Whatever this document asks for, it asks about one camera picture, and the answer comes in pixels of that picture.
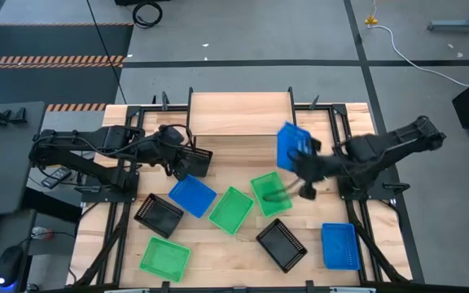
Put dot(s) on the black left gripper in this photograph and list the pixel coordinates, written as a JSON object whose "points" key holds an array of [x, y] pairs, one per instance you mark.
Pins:
{"points": [[163, 146]]}

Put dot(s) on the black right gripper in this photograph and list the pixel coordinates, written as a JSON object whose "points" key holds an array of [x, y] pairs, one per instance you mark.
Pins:
{"points": [[320, 167]]}

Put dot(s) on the black plastic basket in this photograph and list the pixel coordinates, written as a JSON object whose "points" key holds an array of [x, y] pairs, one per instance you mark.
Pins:
{"points": [[159, 216], [281, 245], [200, 160]]}

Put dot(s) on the blue plastic basket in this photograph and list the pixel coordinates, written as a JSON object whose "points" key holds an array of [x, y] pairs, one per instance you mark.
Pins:
{"points": [[192, 196], [289, 140], [340, 246]]}

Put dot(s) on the green plastic basket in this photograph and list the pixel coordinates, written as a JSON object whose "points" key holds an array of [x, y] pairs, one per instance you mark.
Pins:
{"points": [[263, 185], [231, 211], [165, 260]]}

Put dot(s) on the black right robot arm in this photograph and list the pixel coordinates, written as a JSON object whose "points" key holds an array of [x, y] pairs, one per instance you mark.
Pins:
{"points": [[401, 138]]}

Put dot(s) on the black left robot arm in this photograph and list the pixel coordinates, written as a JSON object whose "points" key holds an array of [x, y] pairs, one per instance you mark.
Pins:
{"points": [[75, 160]]}

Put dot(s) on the wooden shelf with black legs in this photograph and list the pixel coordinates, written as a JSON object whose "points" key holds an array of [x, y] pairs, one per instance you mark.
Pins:
{"points": [[238, 114]]}

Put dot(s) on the orange black hazard tape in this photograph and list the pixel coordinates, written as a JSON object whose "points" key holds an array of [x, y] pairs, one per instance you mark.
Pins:
{"points": [[75, 107]]}

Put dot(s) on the black remote control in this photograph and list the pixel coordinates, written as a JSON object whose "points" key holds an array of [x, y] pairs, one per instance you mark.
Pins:
{"points": [[56, 177]]}

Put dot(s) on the yellow plug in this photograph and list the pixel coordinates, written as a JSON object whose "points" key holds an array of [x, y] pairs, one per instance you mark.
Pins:
{"points": [[371, 20]]}

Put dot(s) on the black hazard-striped floor mat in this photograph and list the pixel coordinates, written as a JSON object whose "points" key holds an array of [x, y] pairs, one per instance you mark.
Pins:
{"points": [[35, 85]]}

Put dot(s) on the small red white adapter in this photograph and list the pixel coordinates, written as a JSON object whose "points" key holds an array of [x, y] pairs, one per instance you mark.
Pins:
{"points": [[41, 233]]}

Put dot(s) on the black monitor stand foot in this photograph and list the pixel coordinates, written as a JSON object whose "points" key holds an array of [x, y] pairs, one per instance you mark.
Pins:
{"points": [[16, 117]]}

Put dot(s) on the dark grey side desk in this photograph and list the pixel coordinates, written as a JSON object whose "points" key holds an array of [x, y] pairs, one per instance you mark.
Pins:
{"points": [[10, 228]]}

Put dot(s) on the grey metal stand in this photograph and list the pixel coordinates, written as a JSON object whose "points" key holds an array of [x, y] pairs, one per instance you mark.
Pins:
{"points": [[454, 27]]}

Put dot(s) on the black computer mouse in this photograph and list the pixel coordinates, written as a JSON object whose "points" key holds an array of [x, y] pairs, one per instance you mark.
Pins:
{"points": [[10, 264]]}

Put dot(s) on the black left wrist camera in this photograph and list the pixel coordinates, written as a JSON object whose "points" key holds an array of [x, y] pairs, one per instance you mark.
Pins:
{"points": [[181, 170]]}

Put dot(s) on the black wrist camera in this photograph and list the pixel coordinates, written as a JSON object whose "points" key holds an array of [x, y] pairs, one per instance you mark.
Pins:
{"points": [[181, 170], [308, 191]]}

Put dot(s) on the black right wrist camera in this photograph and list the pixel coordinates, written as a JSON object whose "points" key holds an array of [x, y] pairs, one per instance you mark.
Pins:
{"points": [[308, 191]]}

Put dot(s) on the black frame clamp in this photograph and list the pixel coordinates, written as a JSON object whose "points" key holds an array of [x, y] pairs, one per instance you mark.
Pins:
{"points": [[314, 103], [165, 101]]}

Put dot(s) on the black aluminium table frame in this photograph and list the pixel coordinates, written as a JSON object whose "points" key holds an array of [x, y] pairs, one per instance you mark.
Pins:
{"points": [[202, 290]]}

